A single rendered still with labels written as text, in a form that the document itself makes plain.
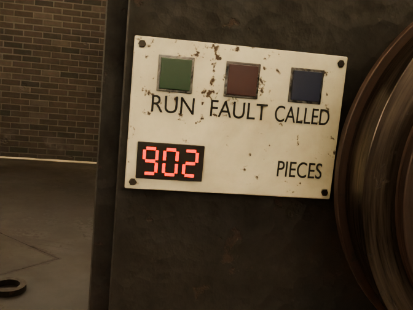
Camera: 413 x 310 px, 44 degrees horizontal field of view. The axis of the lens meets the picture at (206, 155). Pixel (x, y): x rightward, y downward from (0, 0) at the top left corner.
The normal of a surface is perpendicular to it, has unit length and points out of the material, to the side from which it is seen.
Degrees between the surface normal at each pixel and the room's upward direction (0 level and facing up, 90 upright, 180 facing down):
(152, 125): 90
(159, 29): 90
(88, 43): 90
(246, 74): 90
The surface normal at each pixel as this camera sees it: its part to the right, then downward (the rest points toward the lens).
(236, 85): 0.15, 0.16
